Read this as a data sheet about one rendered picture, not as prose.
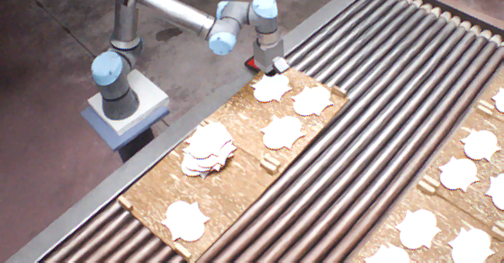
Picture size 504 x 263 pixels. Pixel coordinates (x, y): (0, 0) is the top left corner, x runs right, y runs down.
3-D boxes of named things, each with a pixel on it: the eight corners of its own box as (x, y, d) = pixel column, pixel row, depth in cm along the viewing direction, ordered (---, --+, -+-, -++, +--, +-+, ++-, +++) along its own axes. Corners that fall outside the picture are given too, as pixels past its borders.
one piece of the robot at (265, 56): (273, 50, 162) (275, 86, 174) (293, 37, 165) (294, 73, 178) (248, 33, 168) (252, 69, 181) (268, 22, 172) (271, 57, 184)
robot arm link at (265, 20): (253, -7, 162) (279, -5, 160) (256, 19, 170) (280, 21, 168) (247, 6, 157) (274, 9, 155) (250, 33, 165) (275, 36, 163)
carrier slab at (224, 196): (118, 203, 163) (116, 201, 161) (202, 126, 181) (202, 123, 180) (193, 266, 146) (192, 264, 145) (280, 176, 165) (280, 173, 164)
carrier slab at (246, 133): (202, 126, 181) (202, 123, 180) (274, 61, 200) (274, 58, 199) (280, 175, 165) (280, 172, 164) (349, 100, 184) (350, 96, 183)
